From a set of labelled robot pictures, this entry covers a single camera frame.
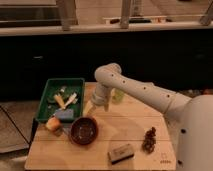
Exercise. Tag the yellow corn toy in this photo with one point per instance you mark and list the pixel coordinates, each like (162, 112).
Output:
(59, 100)

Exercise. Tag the white toy utensil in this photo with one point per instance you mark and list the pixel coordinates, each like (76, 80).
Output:
(71, 99)

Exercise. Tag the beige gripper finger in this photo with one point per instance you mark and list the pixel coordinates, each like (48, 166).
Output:
(88, 108)
(106, 106)

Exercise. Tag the orange round fruit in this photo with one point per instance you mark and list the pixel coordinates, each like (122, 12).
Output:
(53, 124)

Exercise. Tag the green plastic tray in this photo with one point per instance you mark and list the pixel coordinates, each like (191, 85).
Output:
(62, 98)

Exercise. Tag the black beige sponge block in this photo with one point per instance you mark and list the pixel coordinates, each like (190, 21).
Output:
(120, 153)

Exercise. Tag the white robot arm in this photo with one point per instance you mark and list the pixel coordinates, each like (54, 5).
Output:
(195, 140)

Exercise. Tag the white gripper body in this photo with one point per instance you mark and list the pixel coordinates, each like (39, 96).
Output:
(100, 94)

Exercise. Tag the dark grape bunch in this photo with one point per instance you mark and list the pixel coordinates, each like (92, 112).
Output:
(149, 142)

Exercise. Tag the dark red bowl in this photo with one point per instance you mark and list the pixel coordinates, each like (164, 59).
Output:
(83, 131)

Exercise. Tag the blue sponge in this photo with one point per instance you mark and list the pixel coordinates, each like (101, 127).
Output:
(64, 114)

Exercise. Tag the light green cup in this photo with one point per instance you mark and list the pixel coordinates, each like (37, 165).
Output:
(117, 96)

